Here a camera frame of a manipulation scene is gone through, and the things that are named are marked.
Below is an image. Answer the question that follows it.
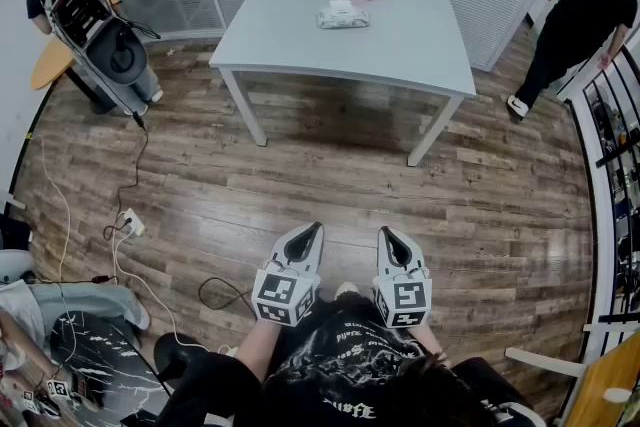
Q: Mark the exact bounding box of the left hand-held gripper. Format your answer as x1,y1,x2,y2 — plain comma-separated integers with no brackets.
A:
251,221,326,327

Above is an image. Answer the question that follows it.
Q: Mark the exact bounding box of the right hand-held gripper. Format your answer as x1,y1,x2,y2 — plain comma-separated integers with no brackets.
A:
373,226,433,329

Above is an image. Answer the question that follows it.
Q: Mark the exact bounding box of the white wet wipe pack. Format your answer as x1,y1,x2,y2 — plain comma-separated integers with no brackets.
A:
316,0,372,30

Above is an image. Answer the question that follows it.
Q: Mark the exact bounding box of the person's right forearm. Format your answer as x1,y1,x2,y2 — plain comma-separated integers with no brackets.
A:
409,323,452,369

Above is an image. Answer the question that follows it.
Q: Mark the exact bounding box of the person's left forearm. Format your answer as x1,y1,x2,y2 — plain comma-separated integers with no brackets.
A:
233,317,284,386

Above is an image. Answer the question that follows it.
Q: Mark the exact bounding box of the person's black printed t-shirt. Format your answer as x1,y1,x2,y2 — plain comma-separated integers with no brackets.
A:
154,292,547,427

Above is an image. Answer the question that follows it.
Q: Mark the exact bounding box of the black chair base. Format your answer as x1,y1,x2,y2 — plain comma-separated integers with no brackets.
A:
152,332,212,384

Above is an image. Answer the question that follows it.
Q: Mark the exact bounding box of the white power strip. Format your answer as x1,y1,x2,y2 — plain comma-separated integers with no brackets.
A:
122,208,147,238

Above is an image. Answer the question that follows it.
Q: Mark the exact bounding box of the black metal railing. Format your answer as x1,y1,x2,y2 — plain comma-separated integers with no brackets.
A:
563,43,640,366

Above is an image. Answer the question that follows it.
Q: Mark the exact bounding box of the black marble table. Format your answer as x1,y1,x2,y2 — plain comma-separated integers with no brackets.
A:
48,310,174,427

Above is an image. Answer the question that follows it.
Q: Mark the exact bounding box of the white square table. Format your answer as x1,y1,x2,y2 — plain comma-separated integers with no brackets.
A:
208,0,478,168

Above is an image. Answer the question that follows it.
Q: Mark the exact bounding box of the wooden desk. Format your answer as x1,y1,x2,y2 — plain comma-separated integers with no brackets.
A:
563,331,640,427

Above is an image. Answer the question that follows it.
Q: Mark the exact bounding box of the round wooden side table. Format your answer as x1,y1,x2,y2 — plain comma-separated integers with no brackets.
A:
30,37,119,116

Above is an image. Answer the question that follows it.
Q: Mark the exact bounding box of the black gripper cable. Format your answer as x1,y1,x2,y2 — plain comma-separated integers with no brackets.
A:
198,276,257,312

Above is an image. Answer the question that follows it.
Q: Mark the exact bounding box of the white power strip cable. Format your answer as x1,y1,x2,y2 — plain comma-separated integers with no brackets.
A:
111,224,236,357

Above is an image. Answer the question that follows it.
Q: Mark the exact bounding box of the black floor cable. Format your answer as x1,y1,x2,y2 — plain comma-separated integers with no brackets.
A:
102,111,150,242

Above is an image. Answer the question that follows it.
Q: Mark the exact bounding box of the white floor cable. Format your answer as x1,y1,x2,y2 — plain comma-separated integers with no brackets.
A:
28,133,79,366

